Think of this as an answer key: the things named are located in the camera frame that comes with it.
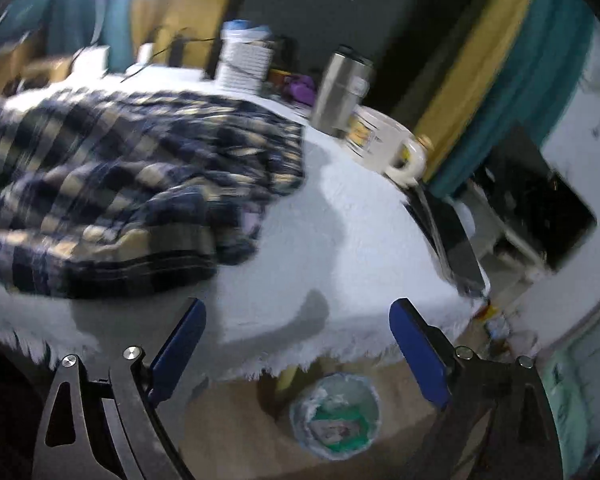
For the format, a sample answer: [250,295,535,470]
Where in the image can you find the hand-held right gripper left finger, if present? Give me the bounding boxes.
[32,297,208,480]

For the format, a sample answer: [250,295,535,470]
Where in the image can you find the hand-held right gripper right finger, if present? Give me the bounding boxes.
[389,297,563,480]

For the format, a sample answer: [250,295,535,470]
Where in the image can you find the blue yellow plaid pants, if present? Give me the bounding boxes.
[0,87,306,301]

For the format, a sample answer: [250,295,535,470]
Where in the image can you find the trash bin with white liner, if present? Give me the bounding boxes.
[289,372,383,461]

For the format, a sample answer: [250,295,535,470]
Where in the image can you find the dark tablet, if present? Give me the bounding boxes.
[405,185,491,293]

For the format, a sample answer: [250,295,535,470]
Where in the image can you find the white table cloth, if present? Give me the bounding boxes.
[0,62,491,381]

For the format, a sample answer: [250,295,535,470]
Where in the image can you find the dark flat panel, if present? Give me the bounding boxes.
[480,125,598,273]

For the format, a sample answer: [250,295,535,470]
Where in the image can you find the white printed mug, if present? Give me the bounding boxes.
[342,106,433,186]

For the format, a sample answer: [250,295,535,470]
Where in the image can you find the steel tumbler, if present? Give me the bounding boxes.
[310,45,376,138]

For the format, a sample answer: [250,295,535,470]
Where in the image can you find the purple cloth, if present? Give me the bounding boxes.
[285,72,318,106]

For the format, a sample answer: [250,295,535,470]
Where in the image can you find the white perforated basket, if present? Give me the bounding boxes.
[215,35,276,96]

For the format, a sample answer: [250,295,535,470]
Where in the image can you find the teal curtain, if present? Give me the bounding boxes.
[430,0,597,201]
[45,0,133,58]

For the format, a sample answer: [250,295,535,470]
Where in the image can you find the white lamp base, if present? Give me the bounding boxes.
[57,0,141,79]

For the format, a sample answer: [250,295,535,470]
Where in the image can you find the blue plastic bag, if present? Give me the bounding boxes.
[222,19,271,43]

